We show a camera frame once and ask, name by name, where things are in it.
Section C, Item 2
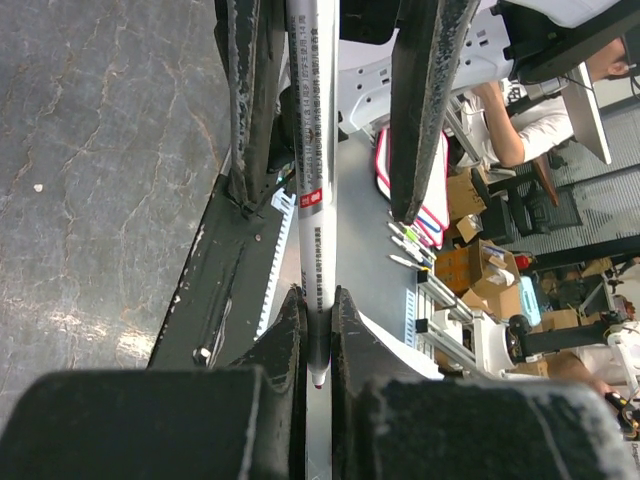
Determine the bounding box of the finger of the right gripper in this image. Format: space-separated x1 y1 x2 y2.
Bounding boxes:
214 0 286 205
389 0 479 224

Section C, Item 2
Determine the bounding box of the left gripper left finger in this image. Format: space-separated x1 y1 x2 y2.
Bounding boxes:
1 289 306 479

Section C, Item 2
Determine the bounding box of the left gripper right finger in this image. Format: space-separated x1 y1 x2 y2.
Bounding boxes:
331 288 638 479

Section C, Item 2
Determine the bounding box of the white marker pen body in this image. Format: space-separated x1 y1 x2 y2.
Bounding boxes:
286 1 340 389

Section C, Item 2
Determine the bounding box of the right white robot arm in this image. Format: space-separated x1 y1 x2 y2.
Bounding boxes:
214 1 639 222

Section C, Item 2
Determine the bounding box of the seated person in white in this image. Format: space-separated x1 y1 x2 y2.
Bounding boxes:
465 27 639 168

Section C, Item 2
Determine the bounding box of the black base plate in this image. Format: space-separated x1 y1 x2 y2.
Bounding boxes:
148 175 282 370

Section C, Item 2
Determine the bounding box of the white slotted cable duct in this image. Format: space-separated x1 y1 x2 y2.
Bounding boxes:
254 188 296 340

